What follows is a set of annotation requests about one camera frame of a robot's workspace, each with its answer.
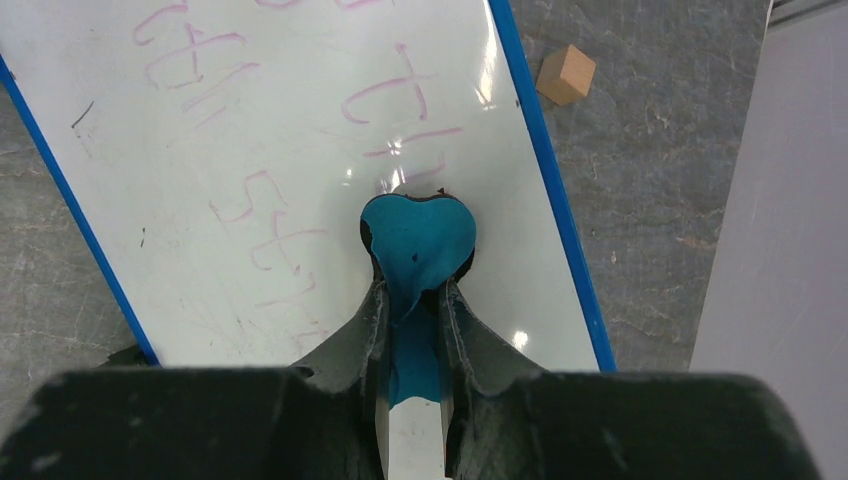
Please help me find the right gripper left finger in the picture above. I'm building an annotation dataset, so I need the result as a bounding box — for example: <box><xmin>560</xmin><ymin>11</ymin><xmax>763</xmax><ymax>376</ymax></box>
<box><xmin>291</xmin><ymin>280</ymin><xmax>391</xmax><ymax>479</ymax></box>

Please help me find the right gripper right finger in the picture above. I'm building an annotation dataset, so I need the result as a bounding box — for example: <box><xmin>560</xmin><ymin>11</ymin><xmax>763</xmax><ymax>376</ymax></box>
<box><xmin>437</xmin><ymin>279</ymin><xmax>543</xmax><ymax>479</ymax></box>

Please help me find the blue whiteboard eraser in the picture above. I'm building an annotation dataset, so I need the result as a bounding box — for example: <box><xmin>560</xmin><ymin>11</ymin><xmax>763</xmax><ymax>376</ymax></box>
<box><xmin>360</xmin><ymin>193</ymin><xmax>477</xmax><ymax>407</ymax></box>

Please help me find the blue framed whiteboard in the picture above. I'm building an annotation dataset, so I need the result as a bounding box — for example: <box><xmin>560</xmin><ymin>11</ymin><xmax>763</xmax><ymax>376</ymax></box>
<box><xmin>1</xmin><ymin>1</ymin><xmax>615</xmax><ymax>479</ymax></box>

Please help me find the black whiteboard foot clip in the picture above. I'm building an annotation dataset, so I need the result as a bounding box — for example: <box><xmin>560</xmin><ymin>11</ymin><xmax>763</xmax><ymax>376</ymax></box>
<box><xmin>100</xmin><ymin>345</ymin><xmax>158</xmax><ymax>368</ymax></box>

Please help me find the small wooden cube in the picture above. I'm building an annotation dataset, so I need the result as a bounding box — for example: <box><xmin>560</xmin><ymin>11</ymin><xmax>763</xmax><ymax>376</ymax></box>
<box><xmin>535</xmin><ymin>45</ymin><xmax>596</xmax><ymax>106</ymax></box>

